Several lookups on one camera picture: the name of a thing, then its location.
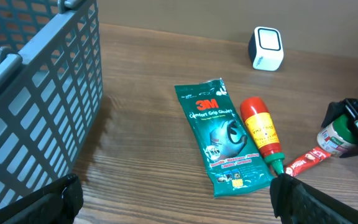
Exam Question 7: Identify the white barcode scanner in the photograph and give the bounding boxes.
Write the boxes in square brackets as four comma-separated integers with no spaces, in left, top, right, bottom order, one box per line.
[248,26,284,72]

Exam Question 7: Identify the green 3M gloves packet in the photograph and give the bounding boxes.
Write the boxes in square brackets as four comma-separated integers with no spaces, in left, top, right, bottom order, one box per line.
[175,79,273,197]

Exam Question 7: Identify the green lid jar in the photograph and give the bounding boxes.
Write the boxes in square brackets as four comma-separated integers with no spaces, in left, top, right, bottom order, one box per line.
[316,114,358,157]

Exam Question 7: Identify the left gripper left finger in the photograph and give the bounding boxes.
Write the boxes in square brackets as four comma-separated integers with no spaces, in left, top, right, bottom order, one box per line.
[0,174,84,224]

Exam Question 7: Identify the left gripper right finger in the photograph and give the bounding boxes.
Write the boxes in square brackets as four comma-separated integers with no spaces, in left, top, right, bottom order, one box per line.
[270,174,358,224]

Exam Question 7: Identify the grey plastic shopping basket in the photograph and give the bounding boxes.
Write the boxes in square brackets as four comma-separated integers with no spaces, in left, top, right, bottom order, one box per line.
[0,0,103,209]

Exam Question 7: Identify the red sauce bottle green cap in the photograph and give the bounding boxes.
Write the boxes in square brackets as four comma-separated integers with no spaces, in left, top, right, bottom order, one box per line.
[240,96,285,174]

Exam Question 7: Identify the red coffee stick sachet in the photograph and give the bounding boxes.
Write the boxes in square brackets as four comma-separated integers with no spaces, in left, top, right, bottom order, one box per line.
[285,147,331,177]

